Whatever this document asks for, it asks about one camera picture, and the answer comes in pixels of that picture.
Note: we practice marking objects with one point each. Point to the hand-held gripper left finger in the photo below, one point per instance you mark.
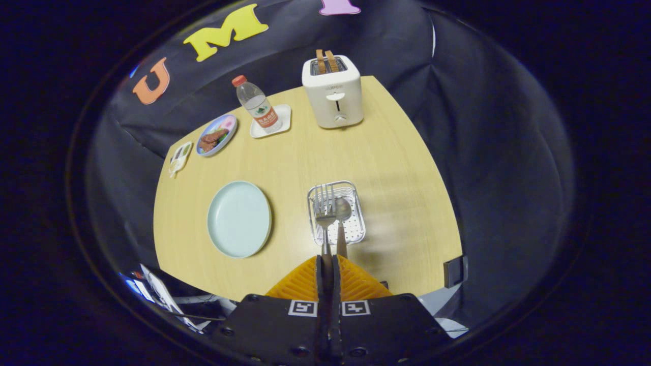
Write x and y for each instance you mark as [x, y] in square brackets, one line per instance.
[269, 330]

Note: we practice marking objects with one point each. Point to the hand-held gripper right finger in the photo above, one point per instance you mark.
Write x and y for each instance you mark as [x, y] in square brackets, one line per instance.
[391, 330]

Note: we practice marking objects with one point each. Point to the small black box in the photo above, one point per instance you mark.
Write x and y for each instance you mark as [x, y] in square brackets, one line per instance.
[454, 272]

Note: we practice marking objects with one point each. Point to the clear mesh basket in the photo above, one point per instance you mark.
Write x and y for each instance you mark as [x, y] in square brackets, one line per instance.
[355, 226]

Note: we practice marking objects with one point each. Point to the white papers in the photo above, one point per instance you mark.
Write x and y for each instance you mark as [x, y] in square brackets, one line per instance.
[163, 295]

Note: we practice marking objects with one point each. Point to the pale green plate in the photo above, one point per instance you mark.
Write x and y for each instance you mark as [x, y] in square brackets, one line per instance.
[239, 219]

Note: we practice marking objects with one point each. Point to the small white divided dish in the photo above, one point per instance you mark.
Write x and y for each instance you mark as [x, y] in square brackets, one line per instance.
[180, 158]

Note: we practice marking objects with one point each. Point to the brown meat slices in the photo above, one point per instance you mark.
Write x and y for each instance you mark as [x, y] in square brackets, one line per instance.
[212, 140]

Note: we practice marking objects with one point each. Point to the blue patterned plate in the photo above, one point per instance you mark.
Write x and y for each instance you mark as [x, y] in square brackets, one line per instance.
[226, 124]

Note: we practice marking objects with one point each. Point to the black backdrop cloth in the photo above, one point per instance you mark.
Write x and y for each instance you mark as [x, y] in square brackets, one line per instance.
[508, 152]

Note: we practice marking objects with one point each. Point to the white square coaster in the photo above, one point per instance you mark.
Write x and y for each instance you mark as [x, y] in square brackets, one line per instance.
[284, 118]

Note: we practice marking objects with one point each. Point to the clear water bottle red cap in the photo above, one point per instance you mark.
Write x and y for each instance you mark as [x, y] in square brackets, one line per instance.
[259, 108]

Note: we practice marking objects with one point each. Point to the white toaster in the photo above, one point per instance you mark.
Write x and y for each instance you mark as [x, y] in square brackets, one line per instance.
[335, 101]

